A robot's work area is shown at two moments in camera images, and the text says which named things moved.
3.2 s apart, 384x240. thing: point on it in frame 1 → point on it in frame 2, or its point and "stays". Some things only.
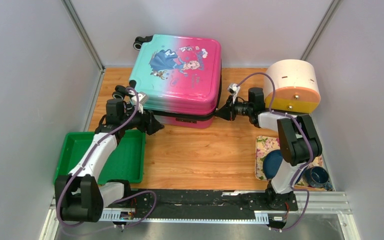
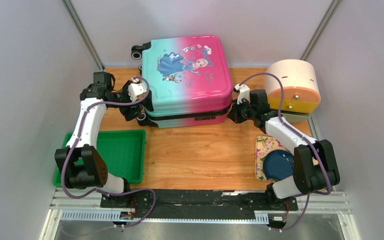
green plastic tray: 126,161 stays
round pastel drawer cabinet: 297,89 stays
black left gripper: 148,123 → 130,115
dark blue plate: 272,162 stays
